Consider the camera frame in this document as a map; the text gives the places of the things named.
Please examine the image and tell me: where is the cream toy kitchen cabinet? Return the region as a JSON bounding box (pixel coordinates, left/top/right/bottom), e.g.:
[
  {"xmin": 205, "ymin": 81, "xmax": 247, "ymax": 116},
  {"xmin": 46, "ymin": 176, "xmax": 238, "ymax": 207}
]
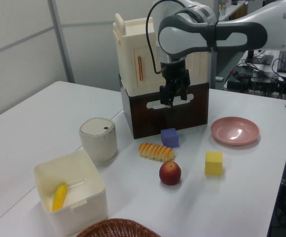
[{"xmin": 112, "ymin": 12, "xmax": 209, "ymax": 97}]

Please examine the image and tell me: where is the yellow banana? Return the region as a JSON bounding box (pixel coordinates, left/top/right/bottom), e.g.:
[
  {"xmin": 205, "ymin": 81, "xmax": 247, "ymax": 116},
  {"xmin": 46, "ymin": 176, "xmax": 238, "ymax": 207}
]
[{"xmin": 52, "ymin": 182, "xmax": 68, "ymax": 212}]

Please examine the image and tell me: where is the yellow cube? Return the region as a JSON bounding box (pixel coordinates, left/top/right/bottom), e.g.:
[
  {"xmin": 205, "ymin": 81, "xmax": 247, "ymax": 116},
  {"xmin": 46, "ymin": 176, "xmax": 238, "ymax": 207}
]
[{"xmin": 204, "ymin": 151, "xmax": 223, "ymax": 176}]

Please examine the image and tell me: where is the dark brown wooden crate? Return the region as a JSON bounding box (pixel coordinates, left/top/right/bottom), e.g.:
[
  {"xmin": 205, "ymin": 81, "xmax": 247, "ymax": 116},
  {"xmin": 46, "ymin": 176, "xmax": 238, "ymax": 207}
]
[{"xmin": 120, "ymin": 81, "xmax": 210, "ymax": 140}]

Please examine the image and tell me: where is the white square plastic bin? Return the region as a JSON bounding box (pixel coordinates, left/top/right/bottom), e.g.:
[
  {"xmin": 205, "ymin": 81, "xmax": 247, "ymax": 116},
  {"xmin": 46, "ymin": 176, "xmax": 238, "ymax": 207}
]
[{"xmin": 33, "ymin": 149, "xmax": 107, "ymax": 237}]

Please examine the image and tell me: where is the brown wicker basket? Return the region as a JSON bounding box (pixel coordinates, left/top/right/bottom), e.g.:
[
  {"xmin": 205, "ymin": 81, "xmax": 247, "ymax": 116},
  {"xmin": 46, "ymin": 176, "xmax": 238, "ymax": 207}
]
[{"xmin": 75, "ymin": 218, "xmax": 162, "ymax": 237}]

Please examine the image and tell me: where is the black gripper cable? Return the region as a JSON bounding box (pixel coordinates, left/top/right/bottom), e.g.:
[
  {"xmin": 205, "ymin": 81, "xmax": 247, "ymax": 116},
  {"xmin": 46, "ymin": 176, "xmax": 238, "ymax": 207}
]
[{"xmin": 145, "ymin": 0, "xmax": 169, "ymax": 75}]

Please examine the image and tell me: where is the black electronics box with cables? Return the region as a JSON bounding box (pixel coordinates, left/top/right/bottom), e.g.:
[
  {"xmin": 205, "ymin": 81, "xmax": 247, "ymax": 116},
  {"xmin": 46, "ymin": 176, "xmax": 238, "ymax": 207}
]
[{"xmin": 226, "ymin": 64, "xmax": 286, "ymax": 97}]

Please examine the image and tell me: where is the white lidded canister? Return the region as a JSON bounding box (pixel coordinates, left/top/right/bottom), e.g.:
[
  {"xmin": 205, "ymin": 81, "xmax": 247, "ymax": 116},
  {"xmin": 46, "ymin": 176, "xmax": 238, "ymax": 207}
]
[{"xmin": 78, "ymin": 118, "xmax": 118, "ymax": 163}]

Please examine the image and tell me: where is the black monitor stand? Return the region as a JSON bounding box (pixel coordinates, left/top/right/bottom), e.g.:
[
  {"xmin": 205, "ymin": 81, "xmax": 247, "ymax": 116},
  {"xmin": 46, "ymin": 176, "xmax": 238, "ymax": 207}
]
[{"xmin": 244, "ymin": 49, "xmax": 274, "ymax": 65}]

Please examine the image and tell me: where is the pink plate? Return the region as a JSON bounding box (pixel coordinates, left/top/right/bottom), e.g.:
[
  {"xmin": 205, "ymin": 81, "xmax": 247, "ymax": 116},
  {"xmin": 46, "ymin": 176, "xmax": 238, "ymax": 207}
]
[{"xmin": 210, "ymin": 117, "xmax": 260, "ymax": 146}]

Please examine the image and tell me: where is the purple cube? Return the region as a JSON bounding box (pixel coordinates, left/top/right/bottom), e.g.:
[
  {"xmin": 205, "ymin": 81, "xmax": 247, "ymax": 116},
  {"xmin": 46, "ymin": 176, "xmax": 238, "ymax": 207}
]
[{"xmin": 160, "ymin": 127, "xmax": 180, "ymax": 149}]

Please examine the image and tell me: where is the red apple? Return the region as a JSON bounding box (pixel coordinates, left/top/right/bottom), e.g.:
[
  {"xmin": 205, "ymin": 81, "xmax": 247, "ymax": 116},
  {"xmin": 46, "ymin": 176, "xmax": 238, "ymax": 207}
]
[{"xmin": 159, "ymin": 160, "xmax": 182, "ymax": 186}]

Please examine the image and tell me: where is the orange striped bread roll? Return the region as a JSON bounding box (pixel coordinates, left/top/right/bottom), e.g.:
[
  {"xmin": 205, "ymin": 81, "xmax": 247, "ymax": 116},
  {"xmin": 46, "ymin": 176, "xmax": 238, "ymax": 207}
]
[{"xmin": 138, "ymin": 142, "xmax": 176, "ymax": 162}]

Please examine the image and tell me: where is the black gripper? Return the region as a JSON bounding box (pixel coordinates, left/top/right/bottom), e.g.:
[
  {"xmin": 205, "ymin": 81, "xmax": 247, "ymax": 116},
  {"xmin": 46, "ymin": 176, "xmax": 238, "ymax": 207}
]
[{"xmin": 159, "ymin": 60, "xmax": 191, "ymax": 106}]

